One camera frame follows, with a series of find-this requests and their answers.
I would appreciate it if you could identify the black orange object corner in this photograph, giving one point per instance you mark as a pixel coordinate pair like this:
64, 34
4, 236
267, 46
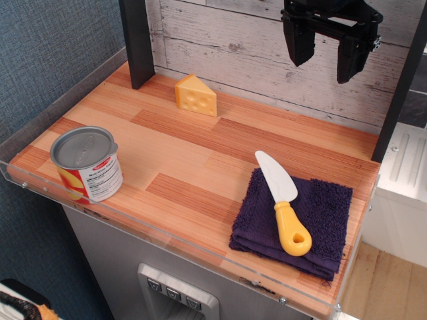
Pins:
19, 301

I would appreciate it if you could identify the yellow toy cheese wedge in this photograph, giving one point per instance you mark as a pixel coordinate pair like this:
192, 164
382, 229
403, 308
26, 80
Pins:
194, 95

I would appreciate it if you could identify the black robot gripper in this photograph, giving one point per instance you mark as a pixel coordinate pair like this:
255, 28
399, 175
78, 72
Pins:
335, 19

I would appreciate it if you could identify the black right shelf post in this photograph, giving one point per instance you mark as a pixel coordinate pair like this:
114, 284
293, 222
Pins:
408, 72

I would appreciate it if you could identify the black left shelf post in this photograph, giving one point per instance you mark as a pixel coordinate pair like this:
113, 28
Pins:
137, 41

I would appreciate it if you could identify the white knife yellow handle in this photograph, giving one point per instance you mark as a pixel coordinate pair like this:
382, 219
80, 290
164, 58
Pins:
294, 238

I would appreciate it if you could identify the toy tin can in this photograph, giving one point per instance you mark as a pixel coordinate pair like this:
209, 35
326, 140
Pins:
87, 162

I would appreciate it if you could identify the silver ice dispenser panel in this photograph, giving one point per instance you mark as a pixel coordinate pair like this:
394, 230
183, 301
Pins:
168, 297

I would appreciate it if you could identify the silver toy fridge cabinet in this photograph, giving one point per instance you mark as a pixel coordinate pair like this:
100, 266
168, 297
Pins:
114, 256

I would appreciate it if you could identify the white toy sink unit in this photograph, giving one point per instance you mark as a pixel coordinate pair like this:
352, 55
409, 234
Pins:
396, 219

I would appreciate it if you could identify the black shelf post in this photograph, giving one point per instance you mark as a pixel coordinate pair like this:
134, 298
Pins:
408, 72
137, 41

